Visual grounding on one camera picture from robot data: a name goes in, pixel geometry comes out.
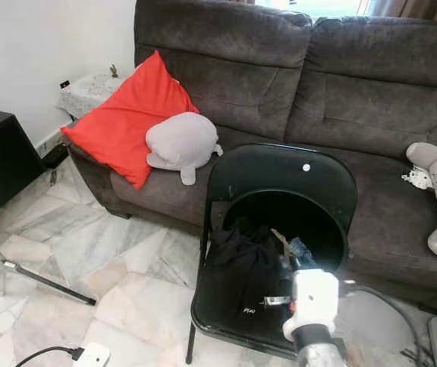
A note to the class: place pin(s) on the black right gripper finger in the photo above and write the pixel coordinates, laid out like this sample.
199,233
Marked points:
299,251

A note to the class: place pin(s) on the black shirt with red collar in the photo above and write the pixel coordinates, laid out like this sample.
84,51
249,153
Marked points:
241,275

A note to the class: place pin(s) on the dark grey fabric sofa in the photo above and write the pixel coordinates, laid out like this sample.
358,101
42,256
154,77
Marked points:
348,99

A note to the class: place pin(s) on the grey seal plush toy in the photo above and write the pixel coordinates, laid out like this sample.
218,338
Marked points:
184,139

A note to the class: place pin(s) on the black television console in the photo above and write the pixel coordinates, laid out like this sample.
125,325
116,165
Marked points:
4,160

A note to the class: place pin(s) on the red cushion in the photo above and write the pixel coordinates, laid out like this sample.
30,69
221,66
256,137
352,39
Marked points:
131,122

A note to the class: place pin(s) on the small brown figurine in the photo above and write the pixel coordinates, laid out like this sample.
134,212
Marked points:
114,72

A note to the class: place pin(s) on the side table with lace cloth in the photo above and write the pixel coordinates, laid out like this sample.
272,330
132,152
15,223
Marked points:
89,92

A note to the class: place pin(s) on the brown curtain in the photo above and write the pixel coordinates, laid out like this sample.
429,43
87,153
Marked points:
409,8

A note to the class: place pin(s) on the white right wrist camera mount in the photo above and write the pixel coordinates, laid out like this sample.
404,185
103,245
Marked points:
312,302

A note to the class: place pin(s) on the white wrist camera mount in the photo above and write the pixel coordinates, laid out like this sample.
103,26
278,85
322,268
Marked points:
94,355
312,302

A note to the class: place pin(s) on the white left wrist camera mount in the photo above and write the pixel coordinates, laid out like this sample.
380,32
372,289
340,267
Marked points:
94,355

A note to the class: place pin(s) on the black wall socket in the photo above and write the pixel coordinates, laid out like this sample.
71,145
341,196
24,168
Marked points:
65,83

